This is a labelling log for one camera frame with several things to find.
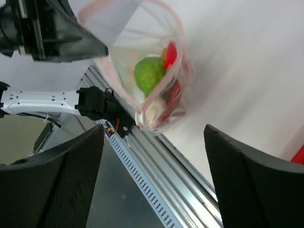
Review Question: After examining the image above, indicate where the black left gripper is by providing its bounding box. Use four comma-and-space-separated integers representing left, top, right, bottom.
0, 0, 109, 62

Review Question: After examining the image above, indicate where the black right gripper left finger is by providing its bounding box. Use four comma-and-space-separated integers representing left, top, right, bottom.
0, 125, 104, 228

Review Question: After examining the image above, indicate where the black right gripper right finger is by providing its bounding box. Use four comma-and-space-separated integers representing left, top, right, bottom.
204, 124, 304, 228

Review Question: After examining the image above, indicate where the clear zip top bag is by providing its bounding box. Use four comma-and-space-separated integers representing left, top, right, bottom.
78, 0, 193, 132

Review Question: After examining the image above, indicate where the green bumpy custard apple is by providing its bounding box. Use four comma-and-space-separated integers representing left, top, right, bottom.
133, 57, 165, 96

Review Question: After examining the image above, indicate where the orange toy food piece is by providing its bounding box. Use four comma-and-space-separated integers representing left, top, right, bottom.
161, 47, 168, 59

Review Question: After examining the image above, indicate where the green celery stalk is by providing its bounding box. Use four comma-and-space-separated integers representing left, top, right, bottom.
127, 73, 165, 129

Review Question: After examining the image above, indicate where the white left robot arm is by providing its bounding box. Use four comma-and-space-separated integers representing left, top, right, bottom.
0, 0, 116, 228

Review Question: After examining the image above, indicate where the red plastic tray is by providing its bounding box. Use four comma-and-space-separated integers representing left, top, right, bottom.
291, 145, 304, 165

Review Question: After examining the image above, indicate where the aluminium rail frame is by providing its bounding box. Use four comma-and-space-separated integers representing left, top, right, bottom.
80, 65, 224, 228

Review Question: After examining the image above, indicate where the white slotted cable duct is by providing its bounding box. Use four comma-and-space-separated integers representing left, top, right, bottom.
105, 133, 182, 228

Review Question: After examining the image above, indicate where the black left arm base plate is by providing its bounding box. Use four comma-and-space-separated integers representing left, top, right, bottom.
103, 91, 135, 139

